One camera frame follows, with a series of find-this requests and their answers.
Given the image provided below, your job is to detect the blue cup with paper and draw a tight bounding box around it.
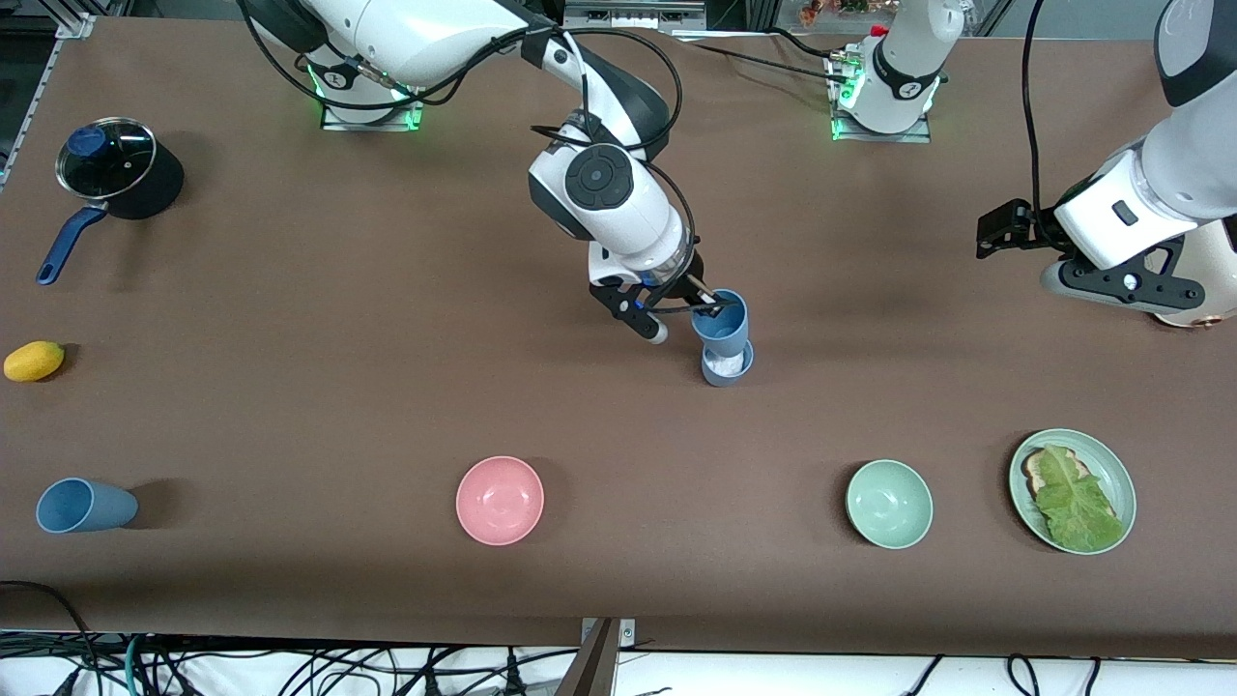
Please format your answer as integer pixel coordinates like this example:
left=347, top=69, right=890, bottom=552
left=701, top=338, right=755, bottom=389

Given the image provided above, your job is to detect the cream white pot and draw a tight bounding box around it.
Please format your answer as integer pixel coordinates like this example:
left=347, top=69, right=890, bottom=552
left=1150, top=217, right=1237, bottom=332

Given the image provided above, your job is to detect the toast bread slice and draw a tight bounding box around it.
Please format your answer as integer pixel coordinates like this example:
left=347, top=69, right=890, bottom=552
left=1021, top=447, right=1093, bottom=504

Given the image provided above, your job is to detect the green plate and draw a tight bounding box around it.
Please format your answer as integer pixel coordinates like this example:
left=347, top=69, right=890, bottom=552
left=1008, top=428, right=1137, bottom=556

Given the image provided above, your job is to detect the green lettuce leaf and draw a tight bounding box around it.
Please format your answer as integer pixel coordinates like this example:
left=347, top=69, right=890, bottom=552
left=1034, top=445, right=1127, bottom=554

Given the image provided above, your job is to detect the pink bowl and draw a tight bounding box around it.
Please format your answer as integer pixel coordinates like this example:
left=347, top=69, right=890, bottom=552
left=455, top=455, right=545, bottom=547

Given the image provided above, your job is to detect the green bowl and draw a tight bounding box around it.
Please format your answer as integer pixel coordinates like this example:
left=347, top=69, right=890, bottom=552
left=846, top=458, right=935, bottom=550

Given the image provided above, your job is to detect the brown table cover sheet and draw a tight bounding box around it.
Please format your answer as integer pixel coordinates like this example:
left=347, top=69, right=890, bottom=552
left=0, top=17, right=1237, bottom=660

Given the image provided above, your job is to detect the dark metal bar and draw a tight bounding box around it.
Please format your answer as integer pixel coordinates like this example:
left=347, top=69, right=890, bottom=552
left=556, top=619, right=619, bottom=696

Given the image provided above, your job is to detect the glass lid blue knob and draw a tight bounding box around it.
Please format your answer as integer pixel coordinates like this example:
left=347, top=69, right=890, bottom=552
left=56, top=116, right=158, bottom=201

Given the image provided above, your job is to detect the yellow toy lemon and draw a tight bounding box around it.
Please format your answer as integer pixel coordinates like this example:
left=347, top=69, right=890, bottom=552
left=3, top=340, right=66, bottom=383

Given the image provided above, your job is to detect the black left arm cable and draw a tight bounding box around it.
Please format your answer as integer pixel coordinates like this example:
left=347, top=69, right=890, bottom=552
left=1021, top=0, right=1050, bottom=214

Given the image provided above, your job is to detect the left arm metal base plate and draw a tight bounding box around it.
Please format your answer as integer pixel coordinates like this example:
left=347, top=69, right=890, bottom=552
left=829, top=53, right=934, bottom=144

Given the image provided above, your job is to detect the black table cable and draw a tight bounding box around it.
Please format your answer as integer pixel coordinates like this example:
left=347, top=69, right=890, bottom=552
left=768, top=27, right=844, bottom=61
left=676, top=39, right=851, bottom=88

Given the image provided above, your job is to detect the silver network switch box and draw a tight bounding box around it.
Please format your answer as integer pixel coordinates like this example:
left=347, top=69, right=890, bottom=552
left=563, top=0, right=706, bottom=30

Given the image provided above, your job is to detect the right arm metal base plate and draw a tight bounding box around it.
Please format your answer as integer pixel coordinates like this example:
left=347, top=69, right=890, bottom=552
left=321, top=95, right=426, bottom=131

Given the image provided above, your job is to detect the silver metal bracket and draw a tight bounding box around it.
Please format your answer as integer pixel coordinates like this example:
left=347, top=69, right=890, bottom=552
left=580, top=619, right=637, bottom=651

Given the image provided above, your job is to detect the black saucepan blue handle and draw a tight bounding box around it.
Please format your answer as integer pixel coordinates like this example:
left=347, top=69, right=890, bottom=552
left=37, top=135, right=186, bottom=287

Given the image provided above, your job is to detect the aluminium frame profile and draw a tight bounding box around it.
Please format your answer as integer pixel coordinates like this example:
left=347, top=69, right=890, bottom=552
left=0, top=14, right=95, bottom=189

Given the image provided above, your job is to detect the green floor cable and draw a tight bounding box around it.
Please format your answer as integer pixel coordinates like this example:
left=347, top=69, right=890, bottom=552
left=118, top=633, right=148, bottom=696

